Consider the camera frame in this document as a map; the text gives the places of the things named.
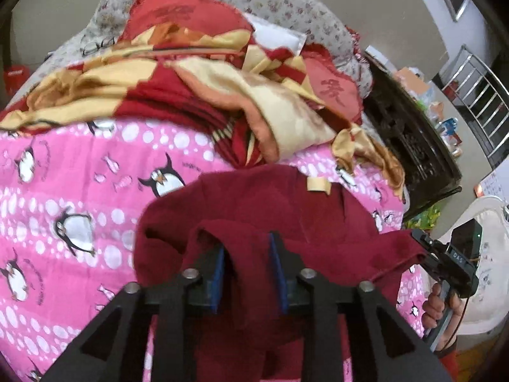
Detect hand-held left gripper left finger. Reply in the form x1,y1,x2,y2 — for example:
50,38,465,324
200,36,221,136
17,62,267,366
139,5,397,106
40,244,227,382

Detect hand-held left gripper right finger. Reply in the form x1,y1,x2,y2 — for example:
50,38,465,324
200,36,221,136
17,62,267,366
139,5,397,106
268,231,454,382

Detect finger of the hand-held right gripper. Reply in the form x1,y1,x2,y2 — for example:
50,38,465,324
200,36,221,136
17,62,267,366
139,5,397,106
411,229,438,251

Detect dark red garment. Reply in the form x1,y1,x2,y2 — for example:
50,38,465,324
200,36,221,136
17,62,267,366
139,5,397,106
133,165,428,382

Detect person's right forearm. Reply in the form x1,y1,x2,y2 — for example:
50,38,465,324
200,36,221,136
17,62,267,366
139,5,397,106
433,334,478,382

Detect person's right hand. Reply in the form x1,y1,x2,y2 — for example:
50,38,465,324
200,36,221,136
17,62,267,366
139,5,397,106
422,282,466,343

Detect green yellow packets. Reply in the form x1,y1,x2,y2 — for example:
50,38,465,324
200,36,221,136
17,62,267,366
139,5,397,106
411,202,443,228

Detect cream upholstered chair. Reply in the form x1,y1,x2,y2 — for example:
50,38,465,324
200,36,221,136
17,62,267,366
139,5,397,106
433,195,509,339

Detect white paper sheet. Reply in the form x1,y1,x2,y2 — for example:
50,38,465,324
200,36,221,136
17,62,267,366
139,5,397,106
475,169,509,200

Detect red embroidered cushion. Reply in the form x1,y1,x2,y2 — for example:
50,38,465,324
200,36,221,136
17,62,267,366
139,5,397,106
300,44,363,125
126,0,255,44

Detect pink penguin print blanket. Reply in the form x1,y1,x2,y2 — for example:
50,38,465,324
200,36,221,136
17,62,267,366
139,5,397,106
0,119,428,382

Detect white flat box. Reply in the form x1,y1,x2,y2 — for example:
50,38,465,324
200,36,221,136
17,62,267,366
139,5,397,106
365,46,391,65

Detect metal stair railing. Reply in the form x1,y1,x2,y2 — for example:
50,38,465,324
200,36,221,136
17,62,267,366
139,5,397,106
439,44,509,170

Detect red and yellow floral blanket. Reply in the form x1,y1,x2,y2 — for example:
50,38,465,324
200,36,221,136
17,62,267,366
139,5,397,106
0,22,406,200

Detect white pillow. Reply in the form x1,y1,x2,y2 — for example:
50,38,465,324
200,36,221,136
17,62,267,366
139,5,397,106
243,11,308,55

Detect eyeglasses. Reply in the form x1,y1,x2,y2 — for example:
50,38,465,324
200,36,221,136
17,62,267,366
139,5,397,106
80,37,116,57

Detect red box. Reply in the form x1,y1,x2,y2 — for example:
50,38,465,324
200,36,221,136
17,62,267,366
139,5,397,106
4,65,28,96

